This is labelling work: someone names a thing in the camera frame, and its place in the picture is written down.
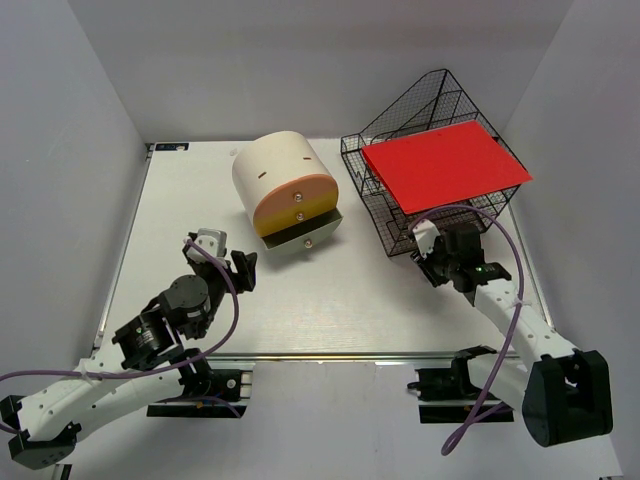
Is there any red paper folder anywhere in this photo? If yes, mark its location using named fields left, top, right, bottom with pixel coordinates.
left=362, top=120, right=532, bottom=214

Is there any cream round drawer box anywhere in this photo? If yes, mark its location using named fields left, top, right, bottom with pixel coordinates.
left=232, top=131, right=343, bottom=255

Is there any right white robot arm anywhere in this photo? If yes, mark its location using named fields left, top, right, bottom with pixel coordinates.
left=408, top=220, right=614, bottom=447

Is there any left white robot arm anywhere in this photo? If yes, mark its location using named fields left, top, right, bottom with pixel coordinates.
left=1, top=246, right=258, bottom=470

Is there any blue label sticker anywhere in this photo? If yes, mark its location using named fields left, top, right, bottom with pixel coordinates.
left=154, top=143, right=189, bottom=152

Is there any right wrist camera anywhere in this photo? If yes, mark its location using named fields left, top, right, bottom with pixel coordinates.
left=409, top=218, right=440, bottom=258

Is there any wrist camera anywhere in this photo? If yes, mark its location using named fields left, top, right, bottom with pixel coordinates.
left=409, top=218, right=440, bottom=258
left=183, top=228, right=227, bottom=264

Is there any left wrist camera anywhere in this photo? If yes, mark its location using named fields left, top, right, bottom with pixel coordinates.
left=183, top=228, right=227, bottom=264

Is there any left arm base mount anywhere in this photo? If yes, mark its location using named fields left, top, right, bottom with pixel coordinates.
left=146, top=358, right=253, bottom=419

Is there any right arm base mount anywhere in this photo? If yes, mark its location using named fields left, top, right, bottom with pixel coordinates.
left=407, top=345, right=527, bottom=424

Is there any black wire mesh organizer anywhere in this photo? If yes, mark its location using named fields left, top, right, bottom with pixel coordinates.
left=340, top=69, right=532, bottom=257

